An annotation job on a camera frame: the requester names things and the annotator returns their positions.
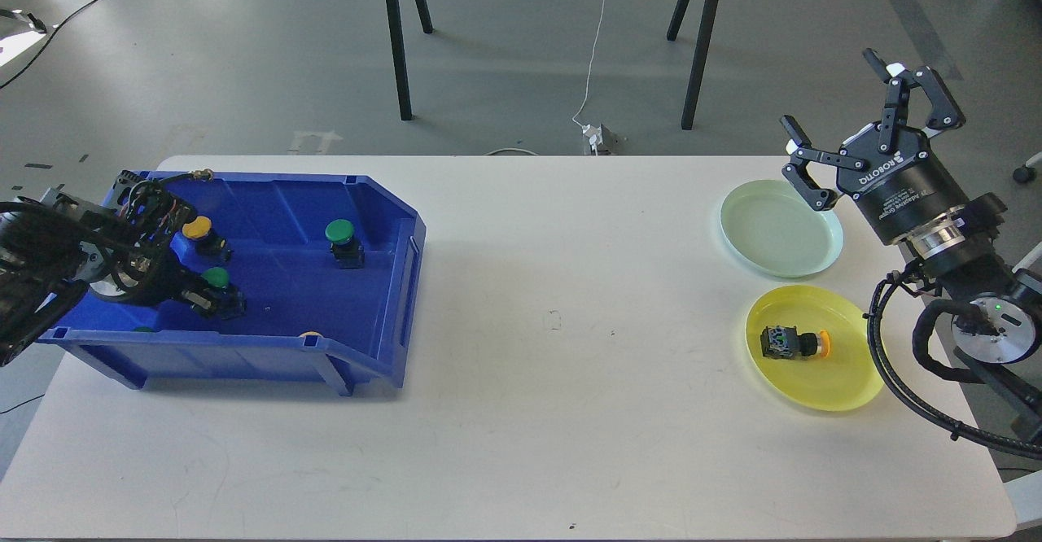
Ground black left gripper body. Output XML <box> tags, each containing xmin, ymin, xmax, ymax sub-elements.
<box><xmin>114</xmin><ymin>247</ymin><xmax>204</xmax><ymax>306</ymax></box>

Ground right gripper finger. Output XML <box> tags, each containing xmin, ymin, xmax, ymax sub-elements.
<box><xmin>780</xmin><ymin>115</ymin><xmax>865</xmax><ymax>212</ymax></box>
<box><xmin>863</xmin><ymin>47</ymin><xmax>966</xmax><ymax>156</ymax></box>

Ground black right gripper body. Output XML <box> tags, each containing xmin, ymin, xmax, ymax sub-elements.
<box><xmin>837</xmin><ymin>123</ymin><xmax>969</xmax><ymax>246</ymax></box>

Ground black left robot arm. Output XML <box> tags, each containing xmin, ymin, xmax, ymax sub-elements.
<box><xmin>1</xmin><ymin>170</ymin><xmax>245</xmax><ymax>364</ymax></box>

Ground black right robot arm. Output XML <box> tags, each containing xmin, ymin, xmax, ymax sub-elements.
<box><xmin>782</xmin><ymin>49</ymin><xmax>1040</xmax><ymax>460</ymax></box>

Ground pale green plate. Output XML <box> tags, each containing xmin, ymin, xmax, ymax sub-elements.
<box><xmin>717</xmin><ymin>179</ymin><xmax>845</xmax><ymax>279</ymax></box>

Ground yellow plate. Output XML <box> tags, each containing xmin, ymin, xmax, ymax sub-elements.
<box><xmin>744</xmin><ymin>285</ymin><xmax>883</xmax><ymax>412</ymax></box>

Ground chair caster wheel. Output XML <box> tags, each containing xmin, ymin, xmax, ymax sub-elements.
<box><xmin>1011</xmin><ymin>152</ymin><xmax>1042</xmax><ymax>184</ymax></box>

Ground blue plastic storage bin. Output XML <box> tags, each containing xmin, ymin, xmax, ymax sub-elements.
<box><xmin>38</xmin><ymin>172</ymin><xmax>427</xmax><ymax>396</ymax></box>

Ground right black tripod legs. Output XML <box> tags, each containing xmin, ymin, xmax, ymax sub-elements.
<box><xmin>666</xmin><ymin>0</ymin><xmax>720</xmax><ymax>131</ymax></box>

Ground black tripod legs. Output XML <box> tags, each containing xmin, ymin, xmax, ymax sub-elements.
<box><xmin>666</xmin><ymin>0</ymin><xmax>720</xmax><ymax>131</ymax></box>
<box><xmin>379</xmin><ymin>0</ymin><xmax>435</xmax><ymax>122</ymax></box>

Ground white power adapter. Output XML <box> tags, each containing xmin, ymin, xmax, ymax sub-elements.
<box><xmin>581</xmin><ymin>124</ymin><xmax>620</xmax><ymax>156</ymax></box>

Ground left black tripod legs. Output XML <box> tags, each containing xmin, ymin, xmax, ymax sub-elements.
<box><xmin>379</xmin><ymin>0</ymin><xmax>435</xmax><ymax>122</ymax></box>

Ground white power cable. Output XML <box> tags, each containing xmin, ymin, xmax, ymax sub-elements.
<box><xmin>571</xmin><ymin>0</ymin><xmax>614</xmax><ymax>129</ymax></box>

